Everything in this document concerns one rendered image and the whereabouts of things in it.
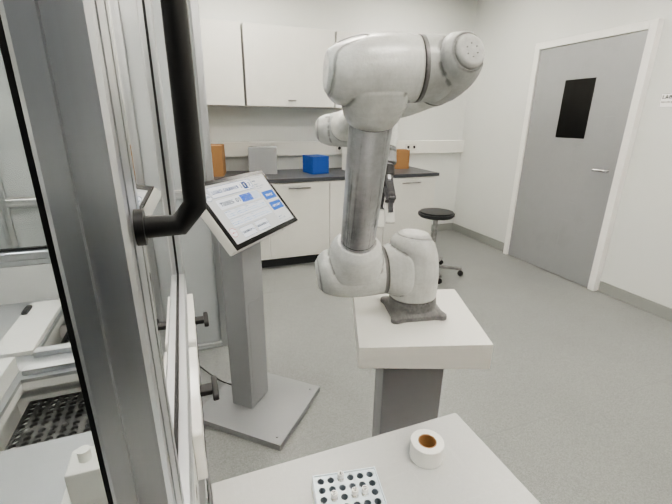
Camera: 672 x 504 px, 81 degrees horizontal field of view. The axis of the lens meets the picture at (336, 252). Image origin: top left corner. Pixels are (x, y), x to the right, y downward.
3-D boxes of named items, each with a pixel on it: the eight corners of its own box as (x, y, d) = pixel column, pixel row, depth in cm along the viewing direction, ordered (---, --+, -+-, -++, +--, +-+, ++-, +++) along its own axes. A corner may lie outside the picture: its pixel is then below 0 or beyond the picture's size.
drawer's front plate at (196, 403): (200, 383, 97) (196, 345, 93) (208, 480, 71) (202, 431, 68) (193, 385, 96) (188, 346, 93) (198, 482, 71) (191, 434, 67)
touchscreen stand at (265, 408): (319, 390, 219) (319, 212, 186) (280, 450, 179) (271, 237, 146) (243, 370, 236) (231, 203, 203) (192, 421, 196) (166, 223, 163)
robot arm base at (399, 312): (425, 291, 145) (426, 277, 144) (448, 320, 125) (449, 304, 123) (377, 294, 144) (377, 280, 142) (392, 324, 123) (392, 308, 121)
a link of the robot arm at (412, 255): (445, 302, 124) (450, 235, 117) (389, 307, 121) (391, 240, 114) (426, 282, 139) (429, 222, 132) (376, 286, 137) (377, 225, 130)
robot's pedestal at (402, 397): (425, 463, 174) (442, 309, 149) (443, 531, 145) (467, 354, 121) (357, 463, 173) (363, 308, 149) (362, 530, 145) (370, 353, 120)
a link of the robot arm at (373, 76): (385, 305, 126) (317, 311, 123) (374, 268, 137) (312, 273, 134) (441, 46, 72) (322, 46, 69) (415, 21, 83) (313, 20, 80)
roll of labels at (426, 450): (441, 445, 87) (442, 430, 86) (444, 471, 80) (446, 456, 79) (409, 441, 88) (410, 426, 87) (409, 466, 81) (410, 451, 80)
